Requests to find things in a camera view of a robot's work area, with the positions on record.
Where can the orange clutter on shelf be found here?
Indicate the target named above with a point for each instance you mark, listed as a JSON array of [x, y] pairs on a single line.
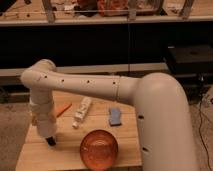
[[112, 7]]

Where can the black box on right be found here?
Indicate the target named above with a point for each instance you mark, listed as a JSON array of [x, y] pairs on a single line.
[[190, 59]]

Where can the blue eraser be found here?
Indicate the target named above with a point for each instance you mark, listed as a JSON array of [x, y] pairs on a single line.
[[114, 117]]

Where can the long workbench shelf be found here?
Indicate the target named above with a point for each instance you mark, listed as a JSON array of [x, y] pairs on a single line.
[[85, 12]]

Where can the orange marker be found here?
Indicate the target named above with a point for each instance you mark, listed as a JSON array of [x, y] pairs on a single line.
[[59, 110]]

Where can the wooden table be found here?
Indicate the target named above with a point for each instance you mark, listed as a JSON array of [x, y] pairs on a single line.
[[36, 155]]

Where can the orange ribbed ceramic cup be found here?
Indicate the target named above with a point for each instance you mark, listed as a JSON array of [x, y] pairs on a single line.
[[99, 150]]

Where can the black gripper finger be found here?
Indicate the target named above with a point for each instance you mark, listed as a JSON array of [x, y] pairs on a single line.
[[51, 141]]

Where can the white plastic bottle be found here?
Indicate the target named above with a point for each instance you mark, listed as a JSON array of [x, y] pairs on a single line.
[[81, 112]]

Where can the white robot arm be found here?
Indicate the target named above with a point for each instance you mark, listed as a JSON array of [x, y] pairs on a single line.
[[163, 117]]

